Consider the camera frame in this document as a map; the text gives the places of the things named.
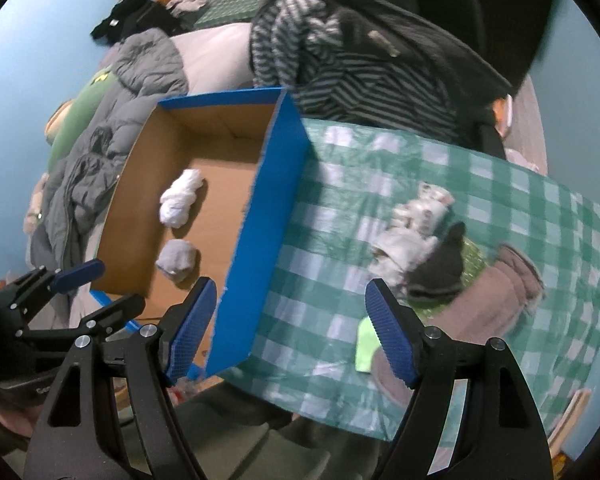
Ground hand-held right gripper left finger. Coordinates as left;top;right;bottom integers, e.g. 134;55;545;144
22;276;218;480

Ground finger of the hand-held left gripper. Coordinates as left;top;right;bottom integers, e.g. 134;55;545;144
17;290;147;357
0;259;106;332

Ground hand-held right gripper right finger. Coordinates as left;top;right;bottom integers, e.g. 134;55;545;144
364;279;556;480

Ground dark grey sock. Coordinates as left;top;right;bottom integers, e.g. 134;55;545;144
405;222;466;306

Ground grey and black sock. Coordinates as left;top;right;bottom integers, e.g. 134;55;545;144
372;244;547;406

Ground green glitter sock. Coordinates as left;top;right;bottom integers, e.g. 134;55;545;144
415;237;493;321

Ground blue cardboard box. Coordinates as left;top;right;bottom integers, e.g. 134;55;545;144
92;87;313;378

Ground grey sock ball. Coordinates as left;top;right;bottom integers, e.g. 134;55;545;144
155;240;197;283

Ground green checked tablecloth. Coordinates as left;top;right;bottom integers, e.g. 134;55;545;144
220;117;600;441

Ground white patterned sock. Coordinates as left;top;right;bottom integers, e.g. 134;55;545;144
370;232;438;281
392;182;455;236

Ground white sock ball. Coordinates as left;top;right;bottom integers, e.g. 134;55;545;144
159;169;206;228

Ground person's olive trousers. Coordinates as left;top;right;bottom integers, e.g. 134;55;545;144
170;375;391;480

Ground green plush toy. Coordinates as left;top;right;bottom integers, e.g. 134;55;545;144
45;67;118;171

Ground grey puffer jacket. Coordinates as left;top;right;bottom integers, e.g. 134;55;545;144
30;27;188;281

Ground wooden board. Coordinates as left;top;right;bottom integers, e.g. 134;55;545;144
547;390;593;461

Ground grey striped sweater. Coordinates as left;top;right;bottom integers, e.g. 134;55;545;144
250;0;466;141

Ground black clothes pile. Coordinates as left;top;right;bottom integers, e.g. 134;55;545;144
90;0;181;43

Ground grey clothes heap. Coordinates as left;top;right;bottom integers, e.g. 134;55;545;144
167;0;206;16

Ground green checked side table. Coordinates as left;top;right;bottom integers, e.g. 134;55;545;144
195;0;266;28

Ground dark grey fleece robe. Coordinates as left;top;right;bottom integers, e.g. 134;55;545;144
260;0;513;126

